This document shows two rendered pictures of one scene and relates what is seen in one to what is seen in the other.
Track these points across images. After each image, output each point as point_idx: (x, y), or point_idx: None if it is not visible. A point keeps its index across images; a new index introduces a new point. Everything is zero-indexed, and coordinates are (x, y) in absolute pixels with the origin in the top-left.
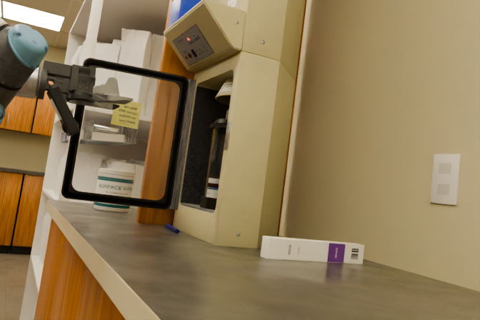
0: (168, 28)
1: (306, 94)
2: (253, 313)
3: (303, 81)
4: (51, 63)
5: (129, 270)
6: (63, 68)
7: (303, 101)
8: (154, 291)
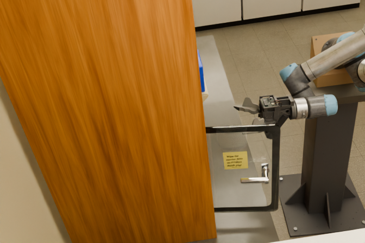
0: (206, 85)
1: (27, 147)
2: (206, 84)
3: (20, 141)
4: (287, 96)
5: (231, 106)
6: (279, 99)
7: (29, 157)
8: (226, 92)
